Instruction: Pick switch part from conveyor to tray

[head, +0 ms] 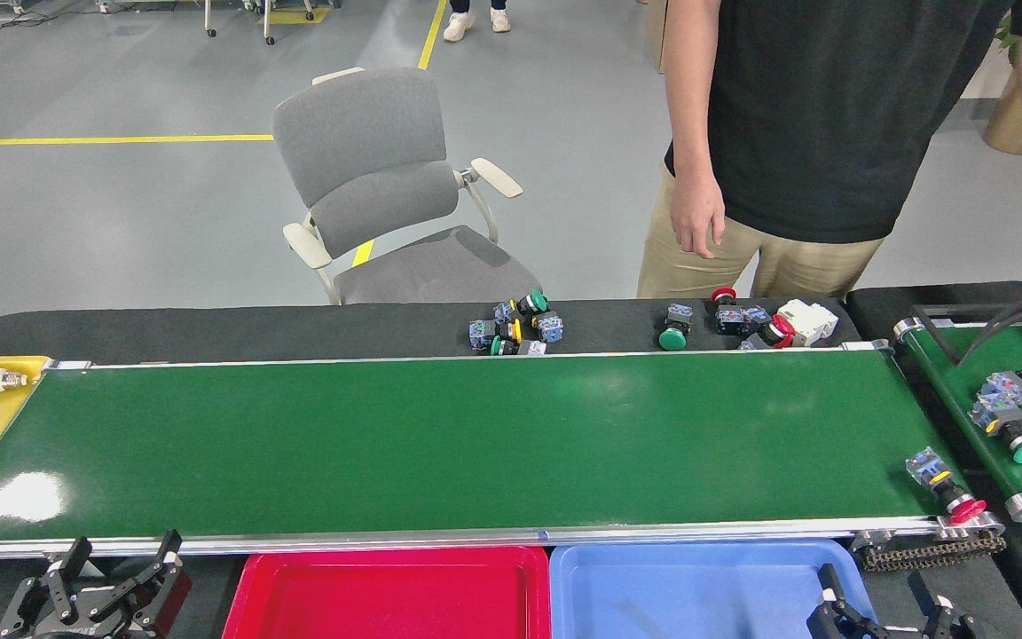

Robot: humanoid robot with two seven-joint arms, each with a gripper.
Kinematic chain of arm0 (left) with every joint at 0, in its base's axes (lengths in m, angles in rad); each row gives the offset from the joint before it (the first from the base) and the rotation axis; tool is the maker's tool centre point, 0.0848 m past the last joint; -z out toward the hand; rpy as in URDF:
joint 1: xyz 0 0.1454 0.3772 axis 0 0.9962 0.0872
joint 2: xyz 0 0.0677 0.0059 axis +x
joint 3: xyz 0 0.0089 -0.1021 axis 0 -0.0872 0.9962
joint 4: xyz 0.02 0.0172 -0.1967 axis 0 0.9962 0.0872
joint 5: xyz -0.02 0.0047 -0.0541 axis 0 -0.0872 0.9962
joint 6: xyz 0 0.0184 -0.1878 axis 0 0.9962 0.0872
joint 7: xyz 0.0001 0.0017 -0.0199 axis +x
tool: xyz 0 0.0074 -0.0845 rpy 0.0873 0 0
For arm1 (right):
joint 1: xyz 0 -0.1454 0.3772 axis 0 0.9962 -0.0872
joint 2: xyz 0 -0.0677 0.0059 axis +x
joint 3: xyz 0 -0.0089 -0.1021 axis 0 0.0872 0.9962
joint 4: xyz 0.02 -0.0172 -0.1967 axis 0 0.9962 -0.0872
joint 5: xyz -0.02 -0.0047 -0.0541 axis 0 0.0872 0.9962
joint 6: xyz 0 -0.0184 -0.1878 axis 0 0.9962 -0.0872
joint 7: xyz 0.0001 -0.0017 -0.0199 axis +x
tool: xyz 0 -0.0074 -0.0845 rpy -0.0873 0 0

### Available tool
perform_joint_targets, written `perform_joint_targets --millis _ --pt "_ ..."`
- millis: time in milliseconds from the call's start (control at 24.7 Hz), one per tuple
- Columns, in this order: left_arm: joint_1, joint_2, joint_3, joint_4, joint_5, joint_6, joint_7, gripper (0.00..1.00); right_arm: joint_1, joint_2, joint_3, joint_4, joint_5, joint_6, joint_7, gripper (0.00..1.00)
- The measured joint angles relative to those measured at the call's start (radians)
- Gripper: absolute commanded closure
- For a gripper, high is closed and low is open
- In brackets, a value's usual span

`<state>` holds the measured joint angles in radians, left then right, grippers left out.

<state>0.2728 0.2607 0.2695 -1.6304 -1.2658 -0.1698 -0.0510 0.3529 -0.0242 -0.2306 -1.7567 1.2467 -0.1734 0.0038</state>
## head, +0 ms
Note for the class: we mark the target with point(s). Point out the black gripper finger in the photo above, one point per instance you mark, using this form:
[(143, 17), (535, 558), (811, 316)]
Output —
[(835, 617), (950, 621)]

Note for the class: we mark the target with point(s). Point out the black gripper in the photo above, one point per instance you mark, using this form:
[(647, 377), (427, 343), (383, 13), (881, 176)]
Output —
[(85, 632)]

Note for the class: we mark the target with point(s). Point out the white circuit breaker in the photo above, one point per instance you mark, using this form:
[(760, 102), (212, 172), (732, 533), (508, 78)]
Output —
[(804, 321)]

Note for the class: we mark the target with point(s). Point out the yellow push button switch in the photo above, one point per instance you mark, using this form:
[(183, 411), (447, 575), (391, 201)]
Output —
[(481, 335)]

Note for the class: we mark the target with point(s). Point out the person's right forearm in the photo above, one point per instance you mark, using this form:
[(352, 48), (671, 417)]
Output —
[(693, 89)]

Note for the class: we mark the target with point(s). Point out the blue plastic tray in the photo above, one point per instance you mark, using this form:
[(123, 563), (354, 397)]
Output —
[(688, 595)]

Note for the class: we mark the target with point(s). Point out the large red plastic tray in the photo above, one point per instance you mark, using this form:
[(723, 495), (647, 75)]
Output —
[(387, 595)]

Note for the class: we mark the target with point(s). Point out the long green conveyor belt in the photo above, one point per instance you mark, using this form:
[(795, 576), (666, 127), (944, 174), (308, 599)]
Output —
[(387, 444)]

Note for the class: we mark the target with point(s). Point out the person's right hand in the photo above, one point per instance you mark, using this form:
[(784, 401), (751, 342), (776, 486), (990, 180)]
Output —
[(697, 213)]

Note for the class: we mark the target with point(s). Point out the potted plant in gold pot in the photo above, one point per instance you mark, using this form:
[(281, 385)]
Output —
[(1012, 124)]

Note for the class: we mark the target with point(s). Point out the person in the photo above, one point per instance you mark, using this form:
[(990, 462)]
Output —
[(458, 25), (813, 115)]

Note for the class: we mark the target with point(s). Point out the grey office chair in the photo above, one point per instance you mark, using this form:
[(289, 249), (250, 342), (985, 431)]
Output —
[(360, 133)]

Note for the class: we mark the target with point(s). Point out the white wheeled stand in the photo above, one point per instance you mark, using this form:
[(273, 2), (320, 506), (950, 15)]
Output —
[(267, 22)]

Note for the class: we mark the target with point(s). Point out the brown cardboard box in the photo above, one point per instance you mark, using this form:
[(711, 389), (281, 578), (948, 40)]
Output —
[(656, 35)]

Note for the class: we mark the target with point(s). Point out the green conveyor with black bracket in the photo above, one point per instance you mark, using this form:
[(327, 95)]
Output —
[(990, 355)]

